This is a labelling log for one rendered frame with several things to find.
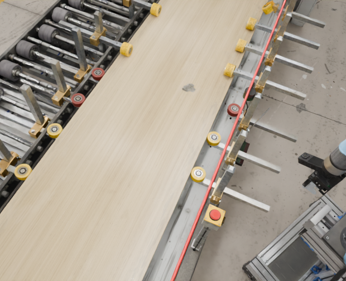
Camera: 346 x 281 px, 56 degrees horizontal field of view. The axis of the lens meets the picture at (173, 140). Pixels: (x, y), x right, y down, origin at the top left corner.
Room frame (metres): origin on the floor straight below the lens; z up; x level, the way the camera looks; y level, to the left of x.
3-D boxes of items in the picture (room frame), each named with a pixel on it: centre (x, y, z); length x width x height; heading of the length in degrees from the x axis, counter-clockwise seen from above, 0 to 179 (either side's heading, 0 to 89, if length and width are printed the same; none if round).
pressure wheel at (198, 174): (0.76, -0.16, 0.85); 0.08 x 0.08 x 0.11
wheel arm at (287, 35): (1.93, -0.65, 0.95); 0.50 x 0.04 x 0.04; 75
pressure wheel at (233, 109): (1.23, -0.34, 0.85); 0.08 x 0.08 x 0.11
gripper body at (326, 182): (0.57, -0.56, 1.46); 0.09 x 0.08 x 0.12; 46
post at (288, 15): (1.89, -0.61, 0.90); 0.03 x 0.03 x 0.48; 75
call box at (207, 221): (0.44, -0.21, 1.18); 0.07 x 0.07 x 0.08; 75
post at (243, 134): (0.93, -0.35, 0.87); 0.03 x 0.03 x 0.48; 75
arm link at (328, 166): (0.58, -0.56, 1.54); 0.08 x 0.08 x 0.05
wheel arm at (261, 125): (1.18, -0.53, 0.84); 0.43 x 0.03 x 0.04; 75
